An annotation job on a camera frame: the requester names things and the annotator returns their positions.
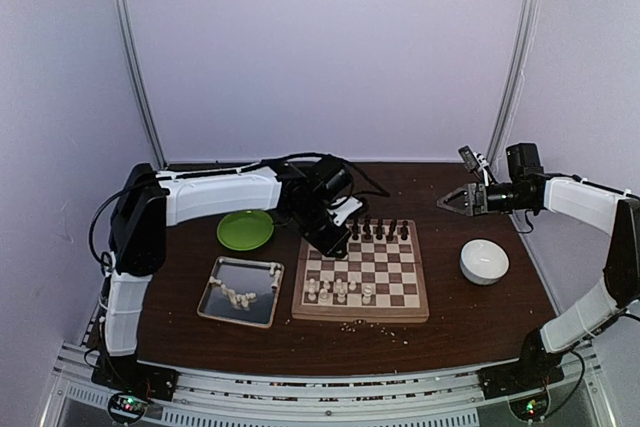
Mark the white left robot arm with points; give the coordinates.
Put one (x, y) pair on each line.
(151, 202)

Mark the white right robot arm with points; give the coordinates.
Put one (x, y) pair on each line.
(591, 256)

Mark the green plate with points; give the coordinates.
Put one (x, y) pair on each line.
(245, 231)

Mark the aluminium frame post right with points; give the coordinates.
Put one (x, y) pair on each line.
(524, 38)

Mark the metal tray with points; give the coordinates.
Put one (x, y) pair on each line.
(223, 313)

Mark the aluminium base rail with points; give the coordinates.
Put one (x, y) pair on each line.
(446, 397)

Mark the white chess knight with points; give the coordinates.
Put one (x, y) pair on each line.
(324, 296)

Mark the white chess pieces pile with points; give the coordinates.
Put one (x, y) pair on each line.
(248, 286)

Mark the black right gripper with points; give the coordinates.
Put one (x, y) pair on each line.
(471, 206)

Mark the aluminium frame post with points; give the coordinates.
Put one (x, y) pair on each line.
(137, 82)
(524, 38)

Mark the black chess pieces row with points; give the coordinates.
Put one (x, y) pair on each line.
(371, 230)

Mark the white chess king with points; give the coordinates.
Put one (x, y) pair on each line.
(367, 292)

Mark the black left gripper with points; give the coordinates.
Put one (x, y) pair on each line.
(328, 247)

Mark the white bowl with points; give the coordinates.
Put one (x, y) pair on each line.
(483, 262)

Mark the aluminium frame post left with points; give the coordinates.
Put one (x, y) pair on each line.
(137, 82)

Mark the wooden chess board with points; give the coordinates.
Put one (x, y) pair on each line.
(380, 280)

